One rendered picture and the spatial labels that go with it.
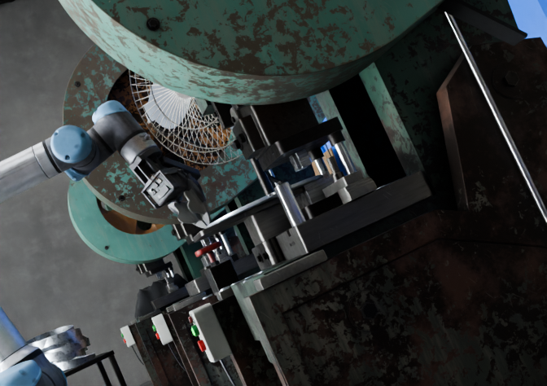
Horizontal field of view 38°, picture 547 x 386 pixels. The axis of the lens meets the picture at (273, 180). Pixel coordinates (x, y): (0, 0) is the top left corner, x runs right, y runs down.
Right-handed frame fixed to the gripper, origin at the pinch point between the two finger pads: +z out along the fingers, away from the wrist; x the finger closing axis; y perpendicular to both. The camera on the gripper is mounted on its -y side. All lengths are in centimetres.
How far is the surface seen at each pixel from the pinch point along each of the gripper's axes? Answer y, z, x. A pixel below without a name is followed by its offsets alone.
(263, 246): -3.3, 12.1, 4.9
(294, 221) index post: 5.1, 14.7, 18.4
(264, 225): -3.6, 9.1, 8.4
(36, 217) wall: -460, -265, -412
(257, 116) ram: -7.3, -9.6, 22.7
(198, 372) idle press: -112, 8, -112
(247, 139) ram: -7.1, -7.9, 17.3
